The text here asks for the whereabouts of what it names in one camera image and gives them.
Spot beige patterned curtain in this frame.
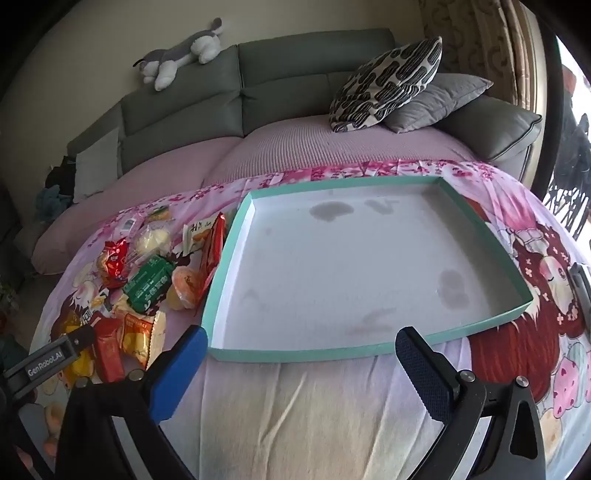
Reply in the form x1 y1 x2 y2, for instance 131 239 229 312
418 0 555 107

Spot black metal rack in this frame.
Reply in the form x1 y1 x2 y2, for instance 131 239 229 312
545 115 591 241

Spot dark flat device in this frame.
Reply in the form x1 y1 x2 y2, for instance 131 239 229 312
570 263 591 319

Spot teal cloth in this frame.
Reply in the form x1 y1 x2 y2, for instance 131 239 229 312
36 185 75 224

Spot grey white plush dog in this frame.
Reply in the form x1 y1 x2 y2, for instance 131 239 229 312
134 17 225 92

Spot clear pale bun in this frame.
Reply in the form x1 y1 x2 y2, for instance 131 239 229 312
134 226 172 259

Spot pink sofa cover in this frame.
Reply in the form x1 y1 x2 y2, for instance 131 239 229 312
32 113 481 275

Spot printed cartoon blanket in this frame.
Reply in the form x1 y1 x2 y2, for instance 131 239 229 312
28 159 591 480

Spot long red cake packet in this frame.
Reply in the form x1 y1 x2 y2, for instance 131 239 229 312
196 212 227 305

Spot yellow snack packet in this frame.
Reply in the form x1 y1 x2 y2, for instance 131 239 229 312
62 323 98 386

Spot teal cardboard box tray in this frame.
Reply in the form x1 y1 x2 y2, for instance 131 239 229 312
202 174 534 363

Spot grey green sofa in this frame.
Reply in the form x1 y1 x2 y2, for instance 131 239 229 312
9 28 544 278

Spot white cookie packet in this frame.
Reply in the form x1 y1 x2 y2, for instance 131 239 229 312
182 222 215 259

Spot pale grey pillow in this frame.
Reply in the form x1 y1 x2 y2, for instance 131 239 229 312
73 127 122 204

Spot red candy packet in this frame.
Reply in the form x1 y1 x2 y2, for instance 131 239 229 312
96 262 127 289
99 240 132 266

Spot orange chip packet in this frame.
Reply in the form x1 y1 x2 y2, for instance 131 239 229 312
117 311 167 370

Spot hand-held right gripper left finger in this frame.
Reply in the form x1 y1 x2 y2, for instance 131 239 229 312
60 324 208 480

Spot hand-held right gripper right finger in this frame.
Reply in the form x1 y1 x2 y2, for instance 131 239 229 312
394 326 548 480

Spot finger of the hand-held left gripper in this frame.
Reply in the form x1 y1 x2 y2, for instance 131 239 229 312
65 329 97 365

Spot orange-white cake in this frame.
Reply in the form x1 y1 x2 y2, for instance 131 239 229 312
161 267 206 312

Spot pink snack packet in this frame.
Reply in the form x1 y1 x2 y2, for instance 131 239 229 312
111 215 144 236

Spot dark clothes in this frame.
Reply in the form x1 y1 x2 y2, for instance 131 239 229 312
45 156 77 197

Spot orange red snack packet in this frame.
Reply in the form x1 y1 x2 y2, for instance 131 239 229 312
95 318 125 384

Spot black white patterned pillow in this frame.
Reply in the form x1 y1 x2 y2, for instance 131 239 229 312
329 36 443 134

